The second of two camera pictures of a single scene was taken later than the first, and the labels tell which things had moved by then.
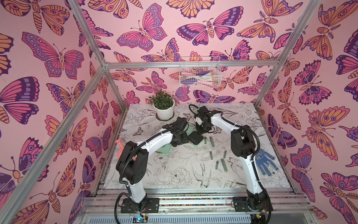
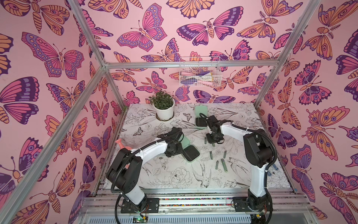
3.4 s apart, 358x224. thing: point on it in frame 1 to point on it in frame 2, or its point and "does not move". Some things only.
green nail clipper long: (224, 166) does not move
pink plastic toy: (120, 150) does not move
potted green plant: (163, 103) does not move
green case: (195, 138) to (190, 152)
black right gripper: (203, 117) to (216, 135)
